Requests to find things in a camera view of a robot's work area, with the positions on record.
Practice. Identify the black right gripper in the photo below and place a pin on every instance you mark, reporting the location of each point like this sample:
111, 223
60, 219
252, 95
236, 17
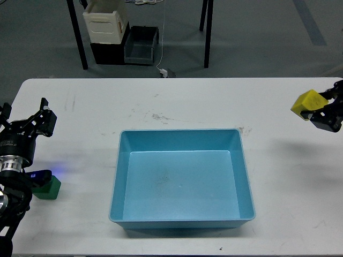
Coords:
329, 117

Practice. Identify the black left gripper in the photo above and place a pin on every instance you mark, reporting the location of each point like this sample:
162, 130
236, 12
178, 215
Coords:
19, 138

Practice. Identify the yellow block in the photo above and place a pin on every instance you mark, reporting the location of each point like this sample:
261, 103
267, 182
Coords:
308, 101

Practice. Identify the green block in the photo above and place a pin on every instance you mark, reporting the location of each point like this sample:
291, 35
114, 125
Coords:
49, 191

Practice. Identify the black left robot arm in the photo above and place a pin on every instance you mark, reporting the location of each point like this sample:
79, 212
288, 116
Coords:
16, 194

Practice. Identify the black box under container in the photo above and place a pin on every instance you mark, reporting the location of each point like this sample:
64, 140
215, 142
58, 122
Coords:
110, 54

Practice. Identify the black left table leg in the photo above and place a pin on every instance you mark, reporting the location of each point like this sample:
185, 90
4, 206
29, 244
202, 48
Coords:
77, 34

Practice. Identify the black table leg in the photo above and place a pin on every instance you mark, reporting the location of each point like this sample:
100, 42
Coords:
77, 34
205, 24

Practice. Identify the cream plastic container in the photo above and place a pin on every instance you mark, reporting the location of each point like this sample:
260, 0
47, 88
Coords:
106, 21

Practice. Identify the dark grey storage bin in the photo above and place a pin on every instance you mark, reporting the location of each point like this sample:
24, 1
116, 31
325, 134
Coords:
140, 45

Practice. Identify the white power adapter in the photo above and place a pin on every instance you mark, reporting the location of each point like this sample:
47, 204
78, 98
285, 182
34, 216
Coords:
163, 73

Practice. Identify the blue plastic tray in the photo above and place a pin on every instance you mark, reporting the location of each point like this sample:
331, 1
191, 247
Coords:
181, 179

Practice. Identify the black right table leg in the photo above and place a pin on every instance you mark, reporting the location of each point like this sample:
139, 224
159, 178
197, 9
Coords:
205, 24

